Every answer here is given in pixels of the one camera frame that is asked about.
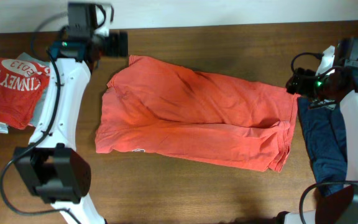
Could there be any orange-red t-shirt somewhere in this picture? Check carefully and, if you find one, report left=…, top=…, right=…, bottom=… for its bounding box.
left=95, top=55, right=298, bottom=172

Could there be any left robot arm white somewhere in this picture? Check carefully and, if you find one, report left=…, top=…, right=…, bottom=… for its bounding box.
left=10, top=2, right=128, bottom=223

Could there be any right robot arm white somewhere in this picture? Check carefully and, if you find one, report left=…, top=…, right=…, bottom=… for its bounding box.
left=277, top=38, right=358, bottom=223

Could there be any folded light blue t-shirt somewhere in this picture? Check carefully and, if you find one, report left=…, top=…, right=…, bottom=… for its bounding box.
left=17, top=53, right=49, bottom=127

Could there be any navy blue garment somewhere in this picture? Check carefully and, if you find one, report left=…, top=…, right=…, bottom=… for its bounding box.
left=298, top=98, right=347, bottom=183

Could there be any folded red printed t-shirt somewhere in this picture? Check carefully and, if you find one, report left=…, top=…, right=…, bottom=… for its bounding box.
left=0, top=58, right=50, bottom=129

